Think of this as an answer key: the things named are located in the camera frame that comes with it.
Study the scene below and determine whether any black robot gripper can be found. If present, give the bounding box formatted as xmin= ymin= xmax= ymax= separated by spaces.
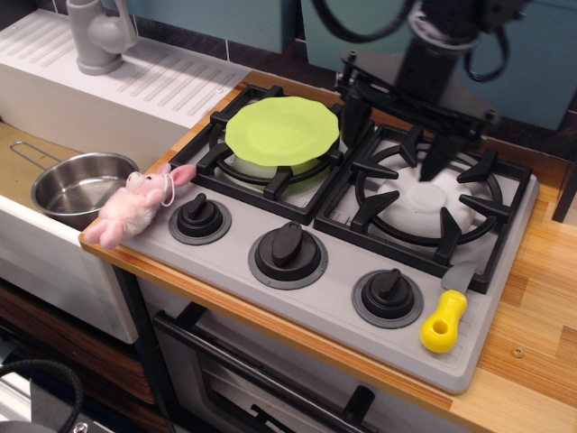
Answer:
xmin=336 ymin=50 xmax=499 ymax=181

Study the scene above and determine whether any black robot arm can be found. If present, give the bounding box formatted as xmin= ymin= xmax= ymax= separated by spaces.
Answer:
xmin=325 ymin=1 xmax=526 ymax=181

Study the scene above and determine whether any right black burner grate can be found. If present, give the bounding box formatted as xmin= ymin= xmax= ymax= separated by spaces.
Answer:
xmin=314 ymin=126 xmax=532 ymax=293

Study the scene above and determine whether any black burner grate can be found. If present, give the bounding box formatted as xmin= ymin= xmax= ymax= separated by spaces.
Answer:
xmin=314 ymin=126 xmax=532 ymax=293
xmin=170 ymin=85 xmax=355 ymax=226

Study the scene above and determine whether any grey toy stove top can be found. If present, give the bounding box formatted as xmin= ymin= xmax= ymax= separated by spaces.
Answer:
xmin=127 ymin=86 xmax=539 ymax=393

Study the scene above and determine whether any green plastic plate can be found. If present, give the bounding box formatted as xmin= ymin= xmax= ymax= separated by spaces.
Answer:
xmin=224 ymin=97 xmax=340 ymax=167

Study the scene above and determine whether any right black stove knob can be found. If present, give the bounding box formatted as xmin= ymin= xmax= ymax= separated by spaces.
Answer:
xmin=352 ymin=269 xmax=424 ymax=329

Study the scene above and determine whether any black stove knob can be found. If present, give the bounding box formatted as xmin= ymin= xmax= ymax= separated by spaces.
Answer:
xmin=169 ymin=193 xmax=232 ymax=246
xmin=248 ymin=221 xmax=328 ymax=290
xmin=352 ymin=269 xmax=424 ymax=329

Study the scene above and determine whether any middle black stove knob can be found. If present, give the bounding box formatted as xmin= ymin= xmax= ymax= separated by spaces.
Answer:
xmin=248 ymin=221 xmax=328 ymax=290

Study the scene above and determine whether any left black burner grate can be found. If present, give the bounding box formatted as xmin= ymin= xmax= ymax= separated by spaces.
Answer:
xmin=170 ymin=85 xmax=355 ymax=226

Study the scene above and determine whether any left black stove knob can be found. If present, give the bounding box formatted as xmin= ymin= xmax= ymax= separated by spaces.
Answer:
xmin=169 ymin=193 xmax=232 ymax=246

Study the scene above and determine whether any white toy sink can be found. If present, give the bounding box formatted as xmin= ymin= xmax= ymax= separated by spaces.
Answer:
xmin=1 ymin=9 xmax=248 ymax=344

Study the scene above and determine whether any pink plush bunny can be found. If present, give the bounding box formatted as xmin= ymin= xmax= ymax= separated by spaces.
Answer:
xmin=84 ymin=163 xmax=197 ymax=250

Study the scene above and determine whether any toy oven door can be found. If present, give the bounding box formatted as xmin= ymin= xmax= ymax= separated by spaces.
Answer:
xmin=152 ymin=301 xmax=407 ymax=433

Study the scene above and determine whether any grey toy faucet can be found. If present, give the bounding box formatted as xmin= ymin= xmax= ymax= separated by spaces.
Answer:
xmin=67 ymin=0 xmax=137 ymax=76

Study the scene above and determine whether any small steel saucepan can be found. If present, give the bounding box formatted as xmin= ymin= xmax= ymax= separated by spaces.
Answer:
xmin=10 ymin=141 xmax=139 ymax=231

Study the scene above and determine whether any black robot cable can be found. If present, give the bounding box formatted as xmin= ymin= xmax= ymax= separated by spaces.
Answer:
xmin=310 ymin=0 xmax=513 ymax=85

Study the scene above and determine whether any yellow handled toy knife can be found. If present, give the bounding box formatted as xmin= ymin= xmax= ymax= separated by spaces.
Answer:
xmin=420 ymin=261 xmax=477 ymax=354

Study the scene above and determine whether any black braided cable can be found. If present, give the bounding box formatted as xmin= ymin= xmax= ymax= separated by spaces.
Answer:
xmin=0 ymin=358 xmax=86 ymax=433

